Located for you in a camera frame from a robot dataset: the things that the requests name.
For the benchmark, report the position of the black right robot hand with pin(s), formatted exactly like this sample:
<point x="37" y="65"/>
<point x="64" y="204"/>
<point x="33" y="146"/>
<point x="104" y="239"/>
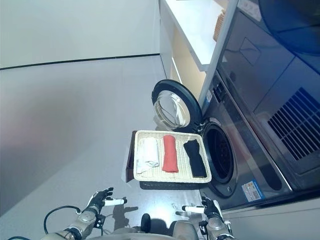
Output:
<point x="212" y="210"/>

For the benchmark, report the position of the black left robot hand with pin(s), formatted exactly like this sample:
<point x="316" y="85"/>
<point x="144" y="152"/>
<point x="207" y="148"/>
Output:
<point x="98" y="198"/>

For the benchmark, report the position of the black cloth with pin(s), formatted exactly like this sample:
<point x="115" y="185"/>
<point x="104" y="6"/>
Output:
<point x="196" y="160"/>

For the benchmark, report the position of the white cloth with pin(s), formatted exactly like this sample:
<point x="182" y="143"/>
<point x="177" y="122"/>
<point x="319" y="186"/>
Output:
<point x="150" y="152"/>

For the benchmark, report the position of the red cloth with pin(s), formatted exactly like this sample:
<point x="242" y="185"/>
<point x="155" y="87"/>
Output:
<point x="170" y="155"/>

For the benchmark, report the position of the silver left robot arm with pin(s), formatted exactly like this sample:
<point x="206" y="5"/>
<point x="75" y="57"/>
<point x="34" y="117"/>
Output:
<point x="85" y="218"/>

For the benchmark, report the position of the silver right robot leg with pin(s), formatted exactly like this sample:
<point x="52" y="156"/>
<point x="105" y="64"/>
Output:
<point x="185" y="230"/>

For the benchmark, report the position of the blue white energy label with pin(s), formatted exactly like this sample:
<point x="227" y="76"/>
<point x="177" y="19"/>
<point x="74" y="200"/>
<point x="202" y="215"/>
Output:
<point x="252" y="191"/>

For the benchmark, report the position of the white wicker basket tray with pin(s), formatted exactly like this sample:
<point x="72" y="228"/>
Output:
<point x="181" y="175"/>

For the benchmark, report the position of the brown wooden stool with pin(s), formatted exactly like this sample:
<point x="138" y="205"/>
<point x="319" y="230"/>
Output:
<point x="130" y="162"/>

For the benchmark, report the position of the clear plastic bag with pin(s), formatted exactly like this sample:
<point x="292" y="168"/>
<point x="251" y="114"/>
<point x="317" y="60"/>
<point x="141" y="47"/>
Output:
<point x="162" y="123"/>

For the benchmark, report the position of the round glass washer door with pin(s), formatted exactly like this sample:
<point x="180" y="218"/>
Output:
<point x="175" y="110"/>

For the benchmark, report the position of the small blue washer sticker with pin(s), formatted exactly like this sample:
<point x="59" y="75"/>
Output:
<point x="209" y="96"/>

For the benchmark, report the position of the dark grey stacked dryer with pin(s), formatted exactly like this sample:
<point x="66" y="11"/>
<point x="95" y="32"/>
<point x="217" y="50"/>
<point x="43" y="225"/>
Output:
<point x="262" y="75"/>

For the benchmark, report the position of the white upright side panel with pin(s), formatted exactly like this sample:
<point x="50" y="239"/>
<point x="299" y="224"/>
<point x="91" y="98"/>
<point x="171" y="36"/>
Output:
<point x="217" y="50"/>

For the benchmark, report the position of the white base cabinet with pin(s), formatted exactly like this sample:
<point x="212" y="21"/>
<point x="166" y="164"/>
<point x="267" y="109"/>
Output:
<point x="167" y="50"/>

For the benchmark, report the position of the white countertop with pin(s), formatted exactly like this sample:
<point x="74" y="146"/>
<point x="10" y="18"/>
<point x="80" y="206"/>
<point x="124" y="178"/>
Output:
<point x="195" y="30"/>

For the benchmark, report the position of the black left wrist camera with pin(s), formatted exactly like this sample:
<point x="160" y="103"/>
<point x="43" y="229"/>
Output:
<point x="100" y="221"/>

